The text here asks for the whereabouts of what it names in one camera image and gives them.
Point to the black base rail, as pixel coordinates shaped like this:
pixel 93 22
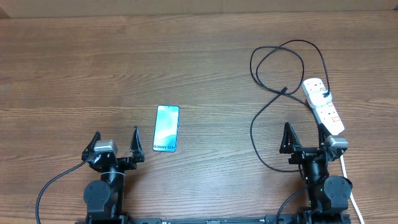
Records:
pixel 268 219

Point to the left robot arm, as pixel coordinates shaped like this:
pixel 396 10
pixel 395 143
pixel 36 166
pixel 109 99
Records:
pixel 104 197

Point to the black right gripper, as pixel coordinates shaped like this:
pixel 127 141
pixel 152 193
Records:
pixel 289 144

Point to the white charger plug adapter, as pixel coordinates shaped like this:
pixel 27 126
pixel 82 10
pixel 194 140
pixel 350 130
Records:
pixel 319 98

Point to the white power strip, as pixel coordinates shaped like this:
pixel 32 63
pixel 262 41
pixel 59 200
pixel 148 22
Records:
pixel 327 114

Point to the Samsung Galaxy smartphone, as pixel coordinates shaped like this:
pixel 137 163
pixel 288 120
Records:
pixel 166 128

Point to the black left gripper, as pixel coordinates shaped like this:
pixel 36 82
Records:
pixel 129 163

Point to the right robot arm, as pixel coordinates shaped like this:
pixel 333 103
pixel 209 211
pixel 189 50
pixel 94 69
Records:
pixel 328 194

